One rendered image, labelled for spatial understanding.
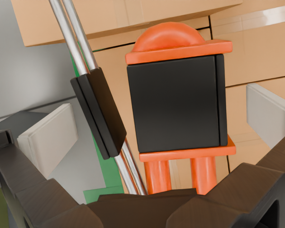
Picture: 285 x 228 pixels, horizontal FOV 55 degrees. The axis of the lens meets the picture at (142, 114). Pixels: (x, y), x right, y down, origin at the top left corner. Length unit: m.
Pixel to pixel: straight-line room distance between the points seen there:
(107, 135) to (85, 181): 1.55
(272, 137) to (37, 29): 0.47
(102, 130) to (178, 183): 0.86
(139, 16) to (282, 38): 0.57
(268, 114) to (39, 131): 0.13
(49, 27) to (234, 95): 0.63
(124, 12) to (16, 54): 1.20
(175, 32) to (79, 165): 1.54
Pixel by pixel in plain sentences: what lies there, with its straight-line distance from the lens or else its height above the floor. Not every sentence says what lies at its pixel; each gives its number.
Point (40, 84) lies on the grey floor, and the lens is 1.62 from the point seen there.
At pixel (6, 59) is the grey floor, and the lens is 1.69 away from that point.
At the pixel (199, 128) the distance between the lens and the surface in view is 0.21.
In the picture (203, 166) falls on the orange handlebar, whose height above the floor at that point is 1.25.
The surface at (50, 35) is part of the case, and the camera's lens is 0.55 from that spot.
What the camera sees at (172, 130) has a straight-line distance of 0.21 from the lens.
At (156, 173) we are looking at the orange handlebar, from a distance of 0.24.
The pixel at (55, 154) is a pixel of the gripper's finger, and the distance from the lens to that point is 0.18.
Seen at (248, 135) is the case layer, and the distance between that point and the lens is 1.02.
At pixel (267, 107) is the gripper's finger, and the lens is 0.17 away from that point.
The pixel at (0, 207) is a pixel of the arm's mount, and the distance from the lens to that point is 0.96.
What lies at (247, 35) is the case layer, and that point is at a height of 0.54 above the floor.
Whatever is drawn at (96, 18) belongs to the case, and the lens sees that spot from 0.52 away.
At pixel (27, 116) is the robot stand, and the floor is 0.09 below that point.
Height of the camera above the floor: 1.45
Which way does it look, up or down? 73 degrees down
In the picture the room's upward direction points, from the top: 166 degrees counter-clockwise
